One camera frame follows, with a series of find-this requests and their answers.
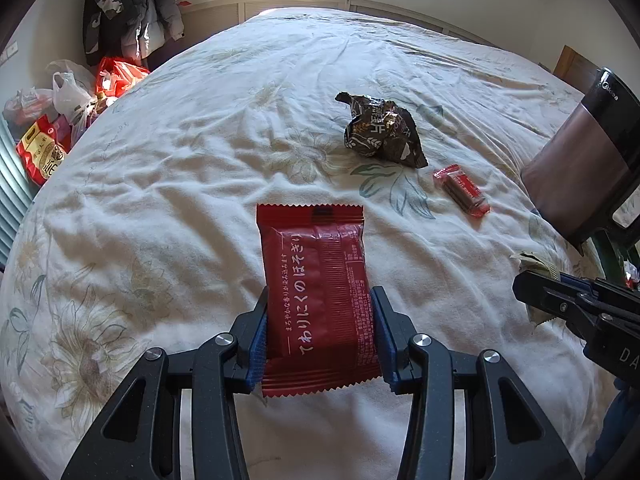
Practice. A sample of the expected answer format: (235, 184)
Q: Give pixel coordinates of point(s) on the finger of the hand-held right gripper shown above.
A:
(580, 284)
(545, 297)

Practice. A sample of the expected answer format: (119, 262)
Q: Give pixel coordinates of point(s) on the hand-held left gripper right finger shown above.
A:
(387, 340)

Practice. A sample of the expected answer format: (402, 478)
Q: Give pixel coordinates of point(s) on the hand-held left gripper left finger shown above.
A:
(257, 355)

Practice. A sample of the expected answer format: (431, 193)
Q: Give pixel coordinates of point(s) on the small green snack packet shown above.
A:
(535, 262)

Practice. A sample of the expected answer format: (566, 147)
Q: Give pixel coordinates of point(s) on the green tray box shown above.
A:
(607, 260)

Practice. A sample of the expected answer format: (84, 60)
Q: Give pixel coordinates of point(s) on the dark red snack packet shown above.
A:
(320, 290)

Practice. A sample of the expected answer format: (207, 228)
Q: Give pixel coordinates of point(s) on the small red candy bar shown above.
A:
(462, 190)

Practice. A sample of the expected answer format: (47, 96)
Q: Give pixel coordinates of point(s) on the brown snack packet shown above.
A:
(380, 130)

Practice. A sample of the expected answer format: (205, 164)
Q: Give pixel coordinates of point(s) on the person's right hand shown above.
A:
(625, 425)

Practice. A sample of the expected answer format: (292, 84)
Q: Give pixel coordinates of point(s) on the brown and black electric kettle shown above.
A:
(575, 165)

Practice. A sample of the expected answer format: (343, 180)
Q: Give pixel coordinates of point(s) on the wooden headboard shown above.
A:
(575, 67)

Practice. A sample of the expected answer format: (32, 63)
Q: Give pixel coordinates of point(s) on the light blue suitcase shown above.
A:
(12, 195)

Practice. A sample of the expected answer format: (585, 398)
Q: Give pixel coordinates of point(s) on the yellow and red rice bag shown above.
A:
(42, 152)

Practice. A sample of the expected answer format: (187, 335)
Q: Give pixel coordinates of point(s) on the white plastic bag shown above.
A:
(72, 97)

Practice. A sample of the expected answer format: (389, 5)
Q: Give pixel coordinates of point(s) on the clear plastic bag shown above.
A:
(30, 105)

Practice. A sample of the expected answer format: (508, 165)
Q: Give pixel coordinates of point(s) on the black camouflage jacket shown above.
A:
(107, 10)

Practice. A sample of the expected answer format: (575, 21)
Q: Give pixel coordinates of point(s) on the wall socket strip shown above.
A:
(9, 53)

